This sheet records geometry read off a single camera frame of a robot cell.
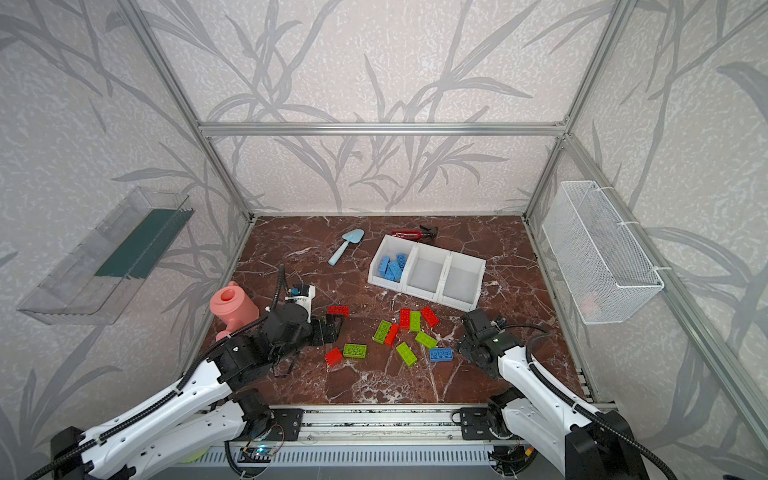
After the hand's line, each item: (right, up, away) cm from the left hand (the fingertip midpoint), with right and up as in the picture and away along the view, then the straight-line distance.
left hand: (337, 312), depth 76 cm
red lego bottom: (-3, -15, +8) cm, 17 cm away
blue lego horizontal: (+16, +11, +28) cm, 34 cm away
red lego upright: (+18, -5, +15) cm, 24 cm away
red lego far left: (-4, -4, +18) cm, 19 cm away
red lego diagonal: (+25, -5, +15) cm, 30 cm away
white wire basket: (+59, +11, -15) cm, 62 cm away
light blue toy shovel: (-2, +20, +35) cm, 41 cm away
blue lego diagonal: (+10, +10, +26) cm, 29 cm away
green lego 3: (+18, -14, +8) cm, 24 cm away
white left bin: (+12, +16, +31) cm, 38 cm away
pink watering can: (-32, +1, +8) cm, 33 cm away
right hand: (+36, -11, +10) cm, 39 cm away
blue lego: (+13, +8, +25) cm, 30 cm away
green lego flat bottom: (+3, -13, +8) cm, 16 cm away
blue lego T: (+28, -14, +8) cm, 32 cm away
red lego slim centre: (+14, -10, +12) cm, 21 cm away
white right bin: (+37, +5, +24) cm, 44 cm away
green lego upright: (+21, -7, +15) cm, 26 cm away
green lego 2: (+24, -11, +12) cm, 29 cm away
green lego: (+10, -9, +13) cm, 19 cm away
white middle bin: (+25, +7, +26) cm, 36 cm away
